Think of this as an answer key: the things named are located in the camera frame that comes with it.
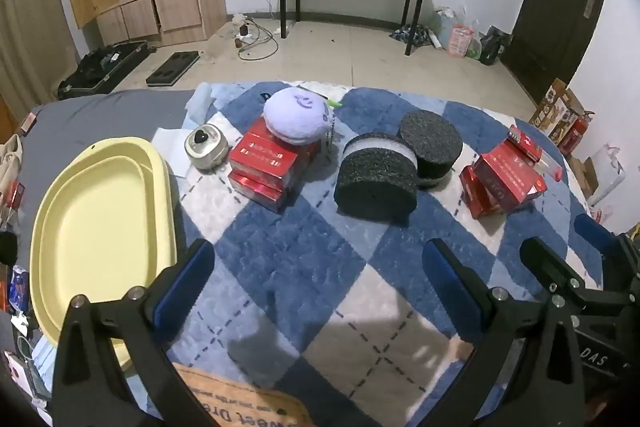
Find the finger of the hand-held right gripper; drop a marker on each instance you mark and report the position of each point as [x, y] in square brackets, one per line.
[545, 259]
[597, 232]

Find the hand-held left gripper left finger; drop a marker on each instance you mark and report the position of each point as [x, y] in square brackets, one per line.
[185, 277]

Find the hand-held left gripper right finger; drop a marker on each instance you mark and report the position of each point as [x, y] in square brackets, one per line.
[455, 287]

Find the yellow oval plastic tray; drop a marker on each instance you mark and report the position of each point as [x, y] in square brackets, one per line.
[100, 232]

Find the black foam cylinder white band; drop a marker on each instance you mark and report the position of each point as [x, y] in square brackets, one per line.
[432, 139]
[375, 187]

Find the small cream round device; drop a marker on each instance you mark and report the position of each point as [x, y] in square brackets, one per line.
[205, 149]

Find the white plastic bag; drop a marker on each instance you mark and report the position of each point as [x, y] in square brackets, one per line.
[607, 177]

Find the clear plastic tube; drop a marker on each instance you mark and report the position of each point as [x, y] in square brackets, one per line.
[549, 166]

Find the blue white checked blanket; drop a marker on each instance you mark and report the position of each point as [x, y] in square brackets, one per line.
[310, 257]

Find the printed cardboard box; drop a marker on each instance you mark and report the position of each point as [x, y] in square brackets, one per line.
[557, 109]

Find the light blue cloth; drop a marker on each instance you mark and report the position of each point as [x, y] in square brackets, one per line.
[210, 104]

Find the red box on bedsheet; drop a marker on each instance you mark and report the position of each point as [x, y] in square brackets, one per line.
[17, 196]

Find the black foam insert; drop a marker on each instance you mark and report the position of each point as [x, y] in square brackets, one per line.
[172, 68]

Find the black plastic bag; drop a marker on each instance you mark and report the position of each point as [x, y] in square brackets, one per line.
[494, 46]

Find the open black case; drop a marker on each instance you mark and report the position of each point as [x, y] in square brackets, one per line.
[102, 67]

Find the pink plastic bag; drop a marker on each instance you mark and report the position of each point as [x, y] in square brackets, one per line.
[460, 41]

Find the beige curtain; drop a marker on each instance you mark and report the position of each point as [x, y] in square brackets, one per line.
[30, 47]

